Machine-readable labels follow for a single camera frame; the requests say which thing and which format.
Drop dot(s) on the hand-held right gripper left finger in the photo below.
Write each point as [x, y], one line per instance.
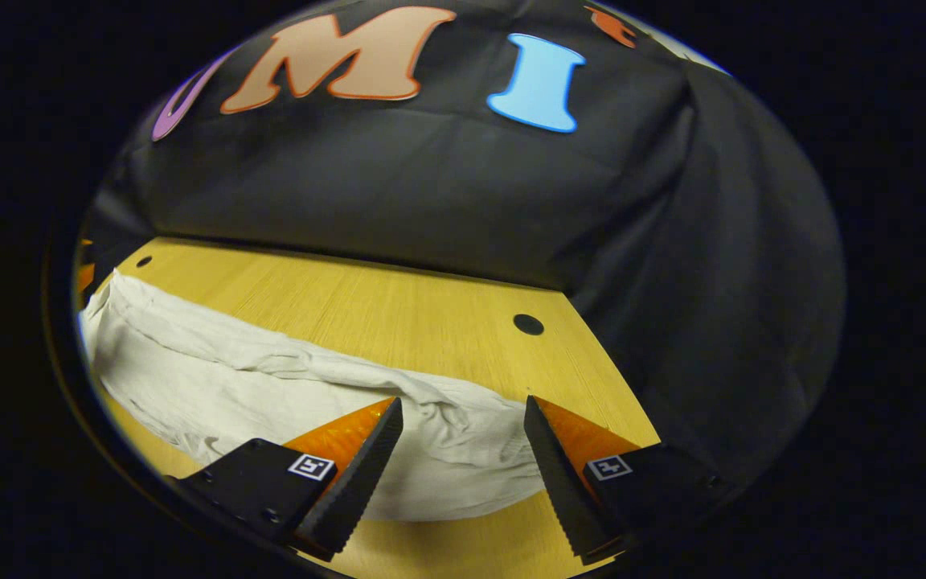
[358, 490]

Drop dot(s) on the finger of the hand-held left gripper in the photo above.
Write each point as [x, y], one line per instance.
[85, 277]

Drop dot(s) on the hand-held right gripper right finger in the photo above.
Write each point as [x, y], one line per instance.
[559, 490]

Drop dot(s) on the white jeans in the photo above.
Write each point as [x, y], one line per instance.
[214, 386]

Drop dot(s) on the black backdrop cloth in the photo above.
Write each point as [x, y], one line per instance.
[431, 185]

